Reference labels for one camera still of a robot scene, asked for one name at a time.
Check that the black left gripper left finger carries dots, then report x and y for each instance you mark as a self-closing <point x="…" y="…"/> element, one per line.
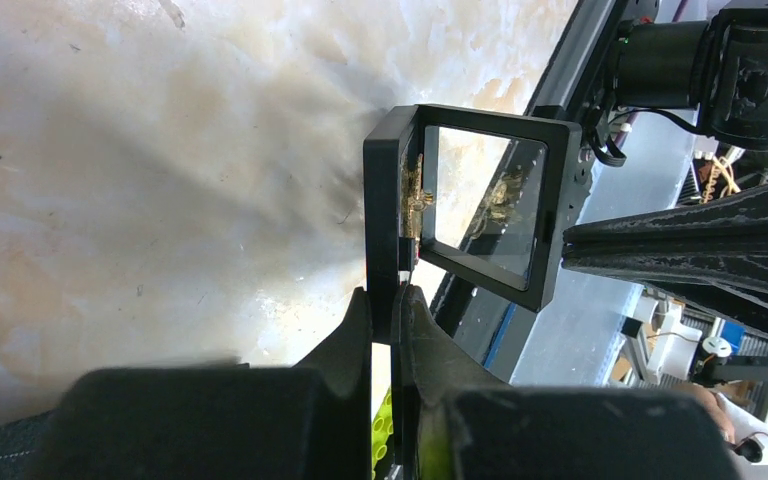
<point x="308" y="421"/>

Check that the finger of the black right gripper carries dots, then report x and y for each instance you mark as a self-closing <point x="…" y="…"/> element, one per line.
<point x="740" y="219"/>
<point x="728" y="287"/>

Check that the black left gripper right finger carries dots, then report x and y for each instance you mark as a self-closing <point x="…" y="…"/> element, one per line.
<point x="453" y="419"/>

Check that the gold brooch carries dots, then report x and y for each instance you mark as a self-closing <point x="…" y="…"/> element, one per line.
<point x="414" y="198"/>

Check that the black square frame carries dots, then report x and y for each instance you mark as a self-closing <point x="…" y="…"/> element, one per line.
<point x="407" y="131"/>

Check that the dark pinstriped garment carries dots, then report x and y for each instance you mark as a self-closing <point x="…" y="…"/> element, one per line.
<point x="18" y="440"/>

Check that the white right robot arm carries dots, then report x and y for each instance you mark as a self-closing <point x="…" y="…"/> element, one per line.
<point x="718" y="68"/>

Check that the person forearm background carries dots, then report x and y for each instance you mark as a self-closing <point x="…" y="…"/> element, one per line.
<point x="714" y="407"/>

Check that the green flat brick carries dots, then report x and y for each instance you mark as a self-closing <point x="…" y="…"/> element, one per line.
<point x="384" y="437"/>

